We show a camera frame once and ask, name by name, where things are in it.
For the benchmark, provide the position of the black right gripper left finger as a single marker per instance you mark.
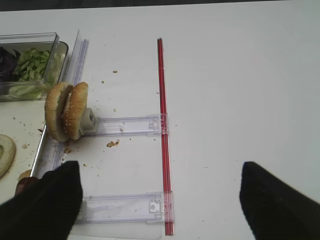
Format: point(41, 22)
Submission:
point(48, 213)

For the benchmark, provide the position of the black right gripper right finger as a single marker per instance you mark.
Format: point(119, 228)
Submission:
point(273, 209)

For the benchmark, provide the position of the stack of meat patties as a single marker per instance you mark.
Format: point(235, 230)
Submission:
point(26, 185)

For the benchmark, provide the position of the bun base with lettuce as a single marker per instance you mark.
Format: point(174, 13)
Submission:
point(7, 153)

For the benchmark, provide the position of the green lettuce shreds in container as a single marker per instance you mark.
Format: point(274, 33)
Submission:
point(31, 65)

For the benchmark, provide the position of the grey pusher block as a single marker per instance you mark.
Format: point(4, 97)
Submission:
point(88, 122)

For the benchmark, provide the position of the white metal tray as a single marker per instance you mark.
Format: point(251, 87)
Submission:
point(23, 121)

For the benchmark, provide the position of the sesame bun half right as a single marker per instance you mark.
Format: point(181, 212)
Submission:
point(75, 106)

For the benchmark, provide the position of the sesame bun half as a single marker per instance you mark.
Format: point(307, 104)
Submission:
point(53, 109)
point(75, 106)

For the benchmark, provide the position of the red strip right side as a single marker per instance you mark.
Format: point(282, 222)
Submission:
point(166, 171)

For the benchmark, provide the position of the sesame bun half left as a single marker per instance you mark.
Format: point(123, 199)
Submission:
point(53, 109)

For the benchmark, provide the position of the clear plastic salad container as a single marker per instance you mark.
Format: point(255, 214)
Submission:
point(15, 90)

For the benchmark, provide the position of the purple cabbage shreds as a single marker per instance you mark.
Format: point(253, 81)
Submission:
point(8, 64)

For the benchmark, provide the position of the clear long rail right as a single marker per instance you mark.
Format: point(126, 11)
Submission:
point(50, 152)

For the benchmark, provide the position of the clear lower cross rail right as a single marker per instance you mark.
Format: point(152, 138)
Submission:
point(150, 207)

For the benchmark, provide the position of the clear cross rail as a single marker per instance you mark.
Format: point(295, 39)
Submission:
point(150, 207)
point(150, 125)

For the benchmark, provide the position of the clear upper cross rail right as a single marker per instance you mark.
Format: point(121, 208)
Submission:
point(150, 125)

